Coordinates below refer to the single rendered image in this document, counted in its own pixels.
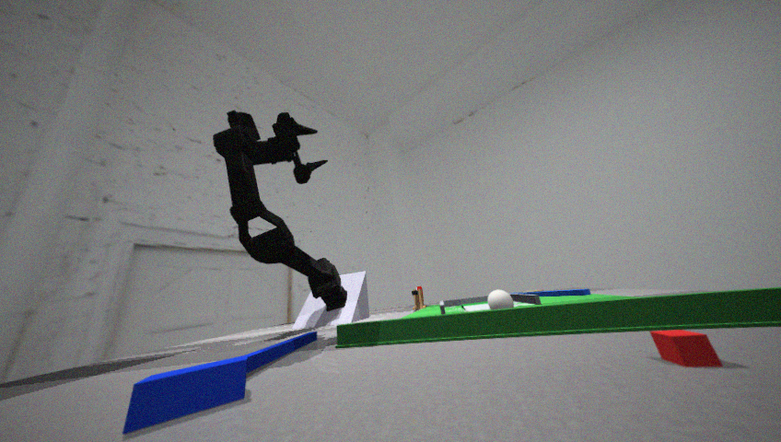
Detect white golf ball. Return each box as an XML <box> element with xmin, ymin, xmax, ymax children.
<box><xmin>488</xmin><ymin>290</ymin><xmax>514</xmax><ymax>310</ymax></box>

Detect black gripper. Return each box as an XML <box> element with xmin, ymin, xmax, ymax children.
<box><xmin>264</xmin><ymin>112</ymin><xmax>328</xmax><ymax>184</ymax></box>

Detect red block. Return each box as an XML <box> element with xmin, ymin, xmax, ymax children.
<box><xmin>649</xmin><ymin>330</ymin><xmax>723</xmax><ymax>367</ymax></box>

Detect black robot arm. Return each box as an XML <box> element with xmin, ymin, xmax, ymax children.
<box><xmin>213</xmin><ymin>110</ymin><xmax>347</xmax><ymax>311</ymax></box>

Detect large green mat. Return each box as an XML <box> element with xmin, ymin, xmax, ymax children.
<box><xmin>336</xmin><ymin>294</ymin><xmax>781</xmax><ymax>348</ymax></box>

